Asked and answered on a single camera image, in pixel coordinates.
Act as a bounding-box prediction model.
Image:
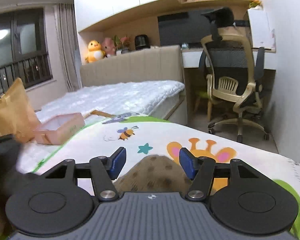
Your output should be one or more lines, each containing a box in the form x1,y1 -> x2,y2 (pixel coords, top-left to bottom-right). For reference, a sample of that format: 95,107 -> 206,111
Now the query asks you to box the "beige mesh office chair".
198,6 -> 271,143

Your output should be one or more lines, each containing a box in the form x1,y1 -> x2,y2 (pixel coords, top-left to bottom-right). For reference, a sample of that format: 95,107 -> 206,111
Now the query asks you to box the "brown dotted knit garment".
114,155 -> 192,195

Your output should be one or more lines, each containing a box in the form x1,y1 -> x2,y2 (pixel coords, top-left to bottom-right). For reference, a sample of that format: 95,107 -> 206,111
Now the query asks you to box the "pink cardboard gift box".
33,113 -> 85,145

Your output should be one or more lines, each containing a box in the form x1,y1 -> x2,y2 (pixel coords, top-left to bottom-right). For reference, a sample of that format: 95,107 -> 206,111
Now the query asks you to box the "dark framed window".
0,8 -> 53,95

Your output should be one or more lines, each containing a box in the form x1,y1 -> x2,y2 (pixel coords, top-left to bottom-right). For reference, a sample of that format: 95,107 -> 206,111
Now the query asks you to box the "grey curtain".
55,3 -> 80,92

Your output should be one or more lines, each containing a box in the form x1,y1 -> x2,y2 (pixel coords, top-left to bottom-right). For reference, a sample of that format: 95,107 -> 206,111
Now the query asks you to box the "pink plush toy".
102,37 -> 116,57

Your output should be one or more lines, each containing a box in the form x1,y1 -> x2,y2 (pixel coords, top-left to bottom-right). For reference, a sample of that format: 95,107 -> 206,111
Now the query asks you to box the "brown paper bag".
0,78 -> 41,143

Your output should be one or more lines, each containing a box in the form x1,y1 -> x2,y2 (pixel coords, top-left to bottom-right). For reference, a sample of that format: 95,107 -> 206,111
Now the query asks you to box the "small wooden stool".
193,90 -> 214,122

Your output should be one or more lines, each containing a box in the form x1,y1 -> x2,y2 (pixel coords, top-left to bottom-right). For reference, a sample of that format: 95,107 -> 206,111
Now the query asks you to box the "yellow duck plush toy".
85,40 -> 106,63

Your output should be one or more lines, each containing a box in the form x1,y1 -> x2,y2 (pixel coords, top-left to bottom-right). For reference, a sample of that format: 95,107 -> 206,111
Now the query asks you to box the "dark computer monitor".
157,8 -> 251,48

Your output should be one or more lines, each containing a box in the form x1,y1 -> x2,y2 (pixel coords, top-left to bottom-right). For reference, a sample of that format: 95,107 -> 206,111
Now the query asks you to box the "cartoon animal print blanket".
17,112 -> 300,239

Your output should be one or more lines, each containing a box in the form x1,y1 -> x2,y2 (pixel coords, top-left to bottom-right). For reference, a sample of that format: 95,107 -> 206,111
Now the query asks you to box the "black round appliance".
134,34 -> 150,50

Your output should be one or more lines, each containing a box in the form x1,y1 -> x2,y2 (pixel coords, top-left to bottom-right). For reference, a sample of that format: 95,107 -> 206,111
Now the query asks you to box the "beige padded headboard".
80,46 -> 184,87

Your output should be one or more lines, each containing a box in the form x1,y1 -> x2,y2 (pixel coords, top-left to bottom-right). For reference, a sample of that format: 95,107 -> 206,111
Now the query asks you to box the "potted plant with pink flowers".
113,35 -> 130,55

